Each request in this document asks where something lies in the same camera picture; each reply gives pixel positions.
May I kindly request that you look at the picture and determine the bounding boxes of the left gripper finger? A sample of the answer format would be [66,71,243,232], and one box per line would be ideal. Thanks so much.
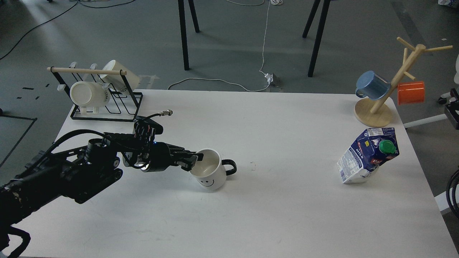
[174,159,197,171]
[172,145,204,161]

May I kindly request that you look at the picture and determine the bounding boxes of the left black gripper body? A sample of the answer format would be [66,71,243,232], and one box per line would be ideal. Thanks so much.
[138,142,179,172]

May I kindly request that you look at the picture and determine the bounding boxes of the white smiley face mug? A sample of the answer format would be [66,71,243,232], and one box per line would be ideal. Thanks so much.
[190,148,237,191]

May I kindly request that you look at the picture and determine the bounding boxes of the blue white milk carton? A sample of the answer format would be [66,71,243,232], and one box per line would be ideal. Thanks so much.
[337,128,399,184]

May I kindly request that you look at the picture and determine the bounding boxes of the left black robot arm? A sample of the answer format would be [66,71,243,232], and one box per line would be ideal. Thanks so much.
[0,110,204,258]

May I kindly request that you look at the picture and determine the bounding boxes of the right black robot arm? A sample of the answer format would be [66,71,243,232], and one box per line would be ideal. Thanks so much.
[437,87,459,130]

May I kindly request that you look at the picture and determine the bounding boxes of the cream cup rear in rack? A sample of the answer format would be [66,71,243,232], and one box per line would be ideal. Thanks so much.
[100,60,140,95]

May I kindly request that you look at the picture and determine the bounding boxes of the white cup front in rack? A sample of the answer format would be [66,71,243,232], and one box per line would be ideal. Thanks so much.
[70,81,111,107]

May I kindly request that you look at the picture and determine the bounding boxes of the grey power adapter plug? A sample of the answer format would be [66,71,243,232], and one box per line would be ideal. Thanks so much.
[264,73,280,87]

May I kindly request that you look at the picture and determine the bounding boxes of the black table legs left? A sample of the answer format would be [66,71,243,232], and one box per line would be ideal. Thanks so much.
[178,0,200,71]

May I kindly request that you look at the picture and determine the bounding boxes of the black table legs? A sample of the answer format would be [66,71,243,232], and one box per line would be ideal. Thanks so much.
[178,0,200,71]
[302,0,331,78]

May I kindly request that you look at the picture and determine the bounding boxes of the wooden mug tree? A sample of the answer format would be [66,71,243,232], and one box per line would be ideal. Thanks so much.
[354,37,454,128]

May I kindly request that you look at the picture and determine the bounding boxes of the blue mug on tree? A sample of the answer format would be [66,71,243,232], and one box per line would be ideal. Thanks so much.
[355,70,391,101]

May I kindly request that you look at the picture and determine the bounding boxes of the black table legs right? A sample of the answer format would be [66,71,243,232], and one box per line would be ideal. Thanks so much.
[302,0,331,78]

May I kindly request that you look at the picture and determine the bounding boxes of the orange mug on tree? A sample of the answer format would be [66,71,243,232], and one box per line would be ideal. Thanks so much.
[397,81,426,105]

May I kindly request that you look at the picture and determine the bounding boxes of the black wire cup rack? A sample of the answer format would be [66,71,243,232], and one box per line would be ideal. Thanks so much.
[47,62,143,122]

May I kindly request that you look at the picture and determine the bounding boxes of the black cable on floor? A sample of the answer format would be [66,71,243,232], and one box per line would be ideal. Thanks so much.
[0,0,136,61]

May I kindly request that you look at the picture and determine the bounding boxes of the white power cable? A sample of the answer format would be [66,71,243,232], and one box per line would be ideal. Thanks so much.
[167,0,284,92]

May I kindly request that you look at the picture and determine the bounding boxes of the white table frame bar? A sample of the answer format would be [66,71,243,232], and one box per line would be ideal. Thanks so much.
[403,114,448,129]

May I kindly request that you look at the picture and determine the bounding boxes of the black cable bundle right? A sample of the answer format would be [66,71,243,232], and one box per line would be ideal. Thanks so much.
[446,170,459,219]

